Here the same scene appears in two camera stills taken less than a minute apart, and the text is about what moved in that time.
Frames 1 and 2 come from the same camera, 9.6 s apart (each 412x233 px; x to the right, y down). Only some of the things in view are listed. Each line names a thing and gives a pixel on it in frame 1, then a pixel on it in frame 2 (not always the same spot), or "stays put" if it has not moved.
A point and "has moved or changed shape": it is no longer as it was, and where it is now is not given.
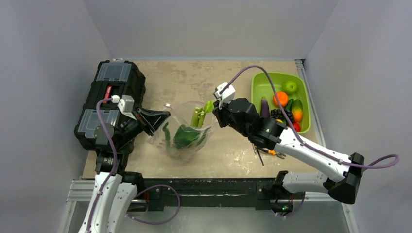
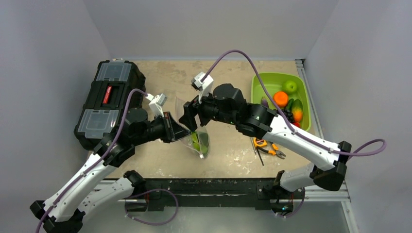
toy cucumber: x=288 y=108 stays put
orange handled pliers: x=273 y=152 stays put
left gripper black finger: x=155 y=119 → x=179 y=131
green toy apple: x=290 y=87 stays put
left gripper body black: x=142 y=122 → x=167 y=135
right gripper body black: x=223 y=113 → x=193 y=111
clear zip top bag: x=182 y=133 has moved or changed shape
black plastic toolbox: x=121 y=81 stays put
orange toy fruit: x=283 y=99 stays put
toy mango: x=298 y=110 stays put
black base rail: x=264 y=193 stays put
